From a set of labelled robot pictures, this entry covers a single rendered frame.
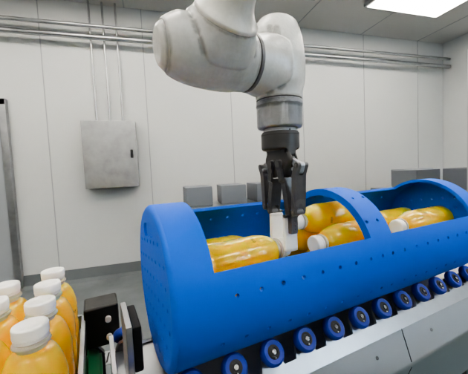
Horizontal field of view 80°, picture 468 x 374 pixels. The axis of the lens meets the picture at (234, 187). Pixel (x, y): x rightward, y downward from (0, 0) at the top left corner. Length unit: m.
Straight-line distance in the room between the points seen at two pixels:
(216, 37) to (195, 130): 3.52
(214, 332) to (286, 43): 0.48
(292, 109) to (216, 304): 0.35
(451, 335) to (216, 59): 0.85
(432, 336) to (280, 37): 0.76
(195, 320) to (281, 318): 0.16
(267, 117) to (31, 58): 3.90
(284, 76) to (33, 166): 3.74
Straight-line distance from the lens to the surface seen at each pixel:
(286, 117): 0.53
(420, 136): 6.07
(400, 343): 0.81
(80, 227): 4.00
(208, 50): 0.45
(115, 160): 3.66
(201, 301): 0.42
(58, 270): 0.65
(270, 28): 0.57
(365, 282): 0.64
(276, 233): 0.60
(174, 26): 0.45
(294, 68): 0.55
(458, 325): 1.00
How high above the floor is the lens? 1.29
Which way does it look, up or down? 3 degrees down
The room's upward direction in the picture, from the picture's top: 3 degrees counter-clockwise
